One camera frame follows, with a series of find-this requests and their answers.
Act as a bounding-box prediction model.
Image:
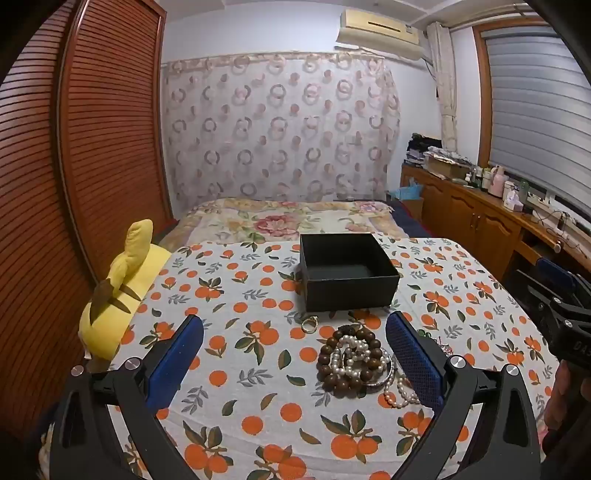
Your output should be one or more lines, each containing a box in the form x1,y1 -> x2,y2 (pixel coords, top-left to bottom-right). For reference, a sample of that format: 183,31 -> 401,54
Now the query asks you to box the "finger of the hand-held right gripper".
512,269 -> 563,324
536,257 -> 591,301

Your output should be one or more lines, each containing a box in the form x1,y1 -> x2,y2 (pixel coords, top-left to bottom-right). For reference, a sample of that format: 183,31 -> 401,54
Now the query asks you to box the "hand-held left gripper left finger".
48,315 -> 205,480

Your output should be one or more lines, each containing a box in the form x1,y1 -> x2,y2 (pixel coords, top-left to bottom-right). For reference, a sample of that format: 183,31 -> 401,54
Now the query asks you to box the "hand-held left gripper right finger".
386,311 -> 551,480

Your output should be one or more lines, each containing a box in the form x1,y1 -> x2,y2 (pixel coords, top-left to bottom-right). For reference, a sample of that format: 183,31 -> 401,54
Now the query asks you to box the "silver bangle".
355,352 -> 399,389

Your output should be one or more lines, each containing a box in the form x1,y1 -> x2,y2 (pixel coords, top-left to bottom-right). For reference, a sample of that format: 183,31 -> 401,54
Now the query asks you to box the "white pearl bracelet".
328,335 -> 392,385

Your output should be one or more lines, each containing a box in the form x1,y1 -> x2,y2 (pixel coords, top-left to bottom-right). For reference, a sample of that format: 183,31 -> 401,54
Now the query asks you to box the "brown wooden bead bracelet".
316,324 -> 392,394

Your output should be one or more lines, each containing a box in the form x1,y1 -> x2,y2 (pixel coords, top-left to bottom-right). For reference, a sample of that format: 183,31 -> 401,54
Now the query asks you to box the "black cardboard box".
298,233 -> 401,313

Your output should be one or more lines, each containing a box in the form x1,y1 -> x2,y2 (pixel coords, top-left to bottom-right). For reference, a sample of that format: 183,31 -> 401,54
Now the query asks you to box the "person's right hand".
542,359 -> 591,462

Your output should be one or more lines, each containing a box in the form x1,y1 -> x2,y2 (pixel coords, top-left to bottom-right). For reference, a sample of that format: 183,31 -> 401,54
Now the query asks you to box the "yellow plush toy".
78,219 -> 173,361

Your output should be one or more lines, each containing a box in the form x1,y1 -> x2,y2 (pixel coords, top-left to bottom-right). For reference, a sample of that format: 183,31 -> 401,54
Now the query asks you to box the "wooden sideboard cabinet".
400,163 -> 574,283

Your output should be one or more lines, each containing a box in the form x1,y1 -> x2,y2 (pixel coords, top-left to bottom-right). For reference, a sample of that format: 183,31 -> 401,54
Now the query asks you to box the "orange fruit print cloth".
39,237 -> 561,480

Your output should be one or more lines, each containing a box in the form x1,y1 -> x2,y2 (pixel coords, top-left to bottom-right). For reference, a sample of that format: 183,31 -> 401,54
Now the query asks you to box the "dark blue bedsheet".
385,198 -> 426,241

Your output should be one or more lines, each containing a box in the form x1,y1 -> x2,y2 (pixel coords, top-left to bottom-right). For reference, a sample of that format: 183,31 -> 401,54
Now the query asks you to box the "small brown cardboard box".
401,196 -> 425,223

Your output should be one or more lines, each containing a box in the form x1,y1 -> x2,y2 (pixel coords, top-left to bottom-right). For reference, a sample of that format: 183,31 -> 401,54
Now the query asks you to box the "blue plastic bag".
389,179 -> 424,202

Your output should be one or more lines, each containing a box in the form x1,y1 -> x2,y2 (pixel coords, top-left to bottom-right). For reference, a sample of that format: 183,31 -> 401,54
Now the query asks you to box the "grey window blind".
484,23 -> 591,205

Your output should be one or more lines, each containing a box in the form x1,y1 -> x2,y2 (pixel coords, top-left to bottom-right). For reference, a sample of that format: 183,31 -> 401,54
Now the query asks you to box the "floral quilt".
157,198 -> 411,253

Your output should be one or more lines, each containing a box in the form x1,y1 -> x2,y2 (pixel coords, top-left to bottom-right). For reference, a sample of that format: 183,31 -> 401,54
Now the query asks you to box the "stack of folded clothes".
405,133 -> 445,168

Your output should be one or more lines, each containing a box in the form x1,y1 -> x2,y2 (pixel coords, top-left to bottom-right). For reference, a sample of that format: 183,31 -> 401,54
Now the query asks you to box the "louvered wooden wardrobe door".
58,0 -> 175,283
0,0 -> 95,441

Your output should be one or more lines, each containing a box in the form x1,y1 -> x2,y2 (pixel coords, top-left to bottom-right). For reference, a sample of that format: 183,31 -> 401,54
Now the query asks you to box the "beige window curtain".
427,21 -> 459,154

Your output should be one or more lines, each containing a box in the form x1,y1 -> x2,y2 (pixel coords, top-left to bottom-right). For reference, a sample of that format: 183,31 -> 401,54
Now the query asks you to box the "circle print sheer curtain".
160,51 -> 402,216

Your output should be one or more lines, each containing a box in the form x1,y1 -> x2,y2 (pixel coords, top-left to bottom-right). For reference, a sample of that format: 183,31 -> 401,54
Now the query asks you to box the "thin red chain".
427,335 -> 455,358

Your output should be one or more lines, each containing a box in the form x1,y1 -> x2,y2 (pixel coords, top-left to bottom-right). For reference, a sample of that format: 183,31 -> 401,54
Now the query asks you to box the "pale pink bead bracelet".
382,373 -> 424,409

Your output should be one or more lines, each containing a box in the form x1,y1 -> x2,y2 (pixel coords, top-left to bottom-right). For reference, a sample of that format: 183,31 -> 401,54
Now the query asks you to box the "wall air conditioner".
335,8 -> 425,61

